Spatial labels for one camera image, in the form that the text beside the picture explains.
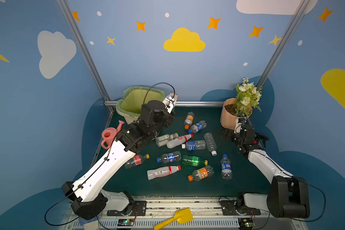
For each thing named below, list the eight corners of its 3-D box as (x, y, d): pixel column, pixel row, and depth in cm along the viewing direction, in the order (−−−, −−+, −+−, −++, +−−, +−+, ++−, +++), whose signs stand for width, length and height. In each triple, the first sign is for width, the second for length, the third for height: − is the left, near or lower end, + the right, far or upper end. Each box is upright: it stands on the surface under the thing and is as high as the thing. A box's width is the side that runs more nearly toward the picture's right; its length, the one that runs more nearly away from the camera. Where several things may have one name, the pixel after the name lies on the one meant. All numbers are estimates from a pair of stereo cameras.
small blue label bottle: (193, 134, 105) (193, 132, 103) (188, 128, 108) (188, 126, 106) (207, 126, 110) (208, 124, 108) (202, 121, 113) (203, 119, 111)
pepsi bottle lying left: (157, 165, 89) (157, 162, 87) (156, 157, 93) (155, 155, 90) (181, 160, 92) (182, 157, 89) (179, 153, 95) (180, 150, 92)
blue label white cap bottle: (181, 150, 96) (182, 147, 93) (181, 143, 100) (182, 139, 97) (205, 150, 97) (206, 147, 93) (204, 143, 100) (205, 140, 97)
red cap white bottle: (168, 149, 96) (168, 147, 94) (165, 144, 99) (165, 142, 96) (193, 138, 102) (194, 136, 100) (190, 134, 105) (190, 131, 102)
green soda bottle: (181, 164, 90) (181, 162, 87) (181, 156, 94) (182, 154, 91) (207, 168, 89) (208, 165, 86) (206, 159, 93) (208, 157, 90)
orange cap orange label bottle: (190, 184, 83) (190, 182, 80) (186, 175, 86) (187, 173, 83) (214, 174, 87) (215, 172, 84) (209, 166, 90) (210, 164, 87)
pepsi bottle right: (221, 179, 84) (223, 177, 82) (220, 155, 94) (221, 153, 91) (231, 180, 84) (233, 178, 81) (228, 156, 94) (230, 154, 91)
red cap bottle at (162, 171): (148, 180, 83) (147, 178, 81) (147, 172, 86) (146, 170, 84) (181, 171, 87) (181, 169, 85) (179, 164, 90) (179, 162, 87)
